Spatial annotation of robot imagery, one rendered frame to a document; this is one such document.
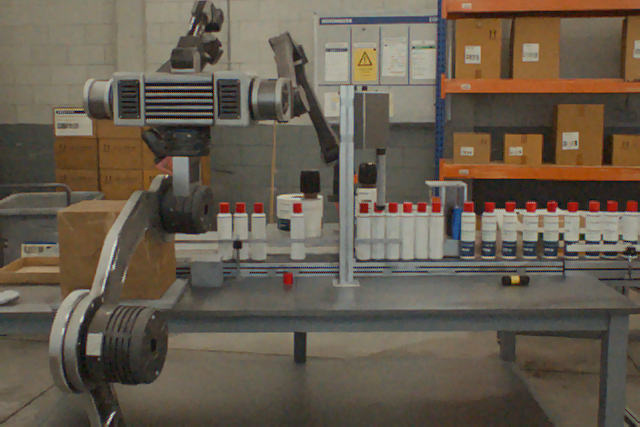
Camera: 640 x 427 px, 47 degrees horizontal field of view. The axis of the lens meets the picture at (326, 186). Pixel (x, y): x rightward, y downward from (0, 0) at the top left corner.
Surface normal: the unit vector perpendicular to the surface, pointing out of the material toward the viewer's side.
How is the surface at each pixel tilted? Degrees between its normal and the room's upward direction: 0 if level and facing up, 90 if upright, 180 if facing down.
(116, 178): 89
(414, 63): 90
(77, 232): 90
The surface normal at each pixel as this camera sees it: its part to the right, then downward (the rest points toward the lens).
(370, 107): 0.83, 0.07
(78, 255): 0.00, 0.11
